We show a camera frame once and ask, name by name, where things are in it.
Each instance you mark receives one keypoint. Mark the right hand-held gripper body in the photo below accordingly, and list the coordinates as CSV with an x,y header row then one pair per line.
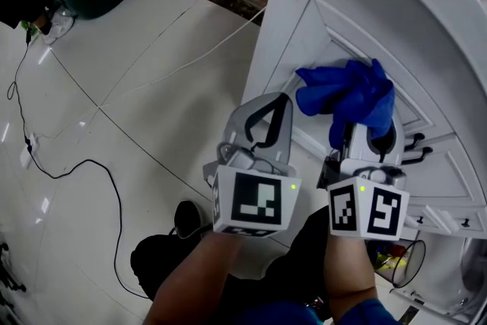
x,y
367,209

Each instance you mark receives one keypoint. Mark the white sink cabinet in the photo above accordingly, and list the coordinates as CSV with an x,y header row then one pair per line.
x,y
373,11

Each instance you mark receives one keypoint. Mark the black drawer knob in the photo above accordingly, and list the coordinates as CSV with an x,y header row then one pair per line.
x,y
465,223
419,219

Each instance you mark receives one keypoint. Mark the person's right forearm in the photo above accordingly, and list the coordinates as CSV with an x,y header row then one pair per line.
x,y
348,270

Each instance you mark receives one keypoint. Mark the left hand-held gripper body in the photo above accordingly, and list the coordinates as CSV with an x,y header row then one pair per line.
x,y
258,201

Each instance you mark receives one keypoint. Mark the person's black shoe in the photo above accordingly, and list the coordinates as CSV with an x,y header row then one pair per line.
x,y
187,217

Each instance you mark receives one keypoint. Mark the person's black trousers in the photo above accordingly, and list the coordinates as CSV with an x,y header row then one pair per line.
x,y
293,270

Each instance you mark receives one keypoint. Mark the blue cloth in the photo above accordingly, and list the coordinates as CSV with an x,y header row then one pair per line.
x,y
354,95

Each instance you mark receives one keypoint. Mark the person's blue shirt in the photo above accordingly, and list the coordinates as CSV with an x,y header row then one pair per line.
x,y
289,314

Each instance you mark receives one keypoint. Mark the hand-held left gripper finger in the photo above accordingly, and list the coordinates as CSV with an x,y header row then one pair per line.
x,y
252,125
277,125

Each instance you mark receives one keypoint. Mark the person's left forearm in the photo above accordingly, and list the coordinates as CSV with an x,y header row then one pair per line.
x,y
194,278

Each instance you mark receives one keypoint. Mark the black tripod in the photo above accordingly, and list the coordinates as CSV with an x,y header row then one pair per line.
x,y
7,278

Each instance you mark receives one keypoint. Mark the white washing machine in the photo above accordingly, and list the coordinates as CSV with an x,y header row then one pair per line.
x,y
452,278

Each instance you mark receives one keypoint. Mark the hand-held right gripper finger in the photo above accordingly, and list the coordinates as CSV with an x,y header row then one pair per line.
x,y
347,141
386,148

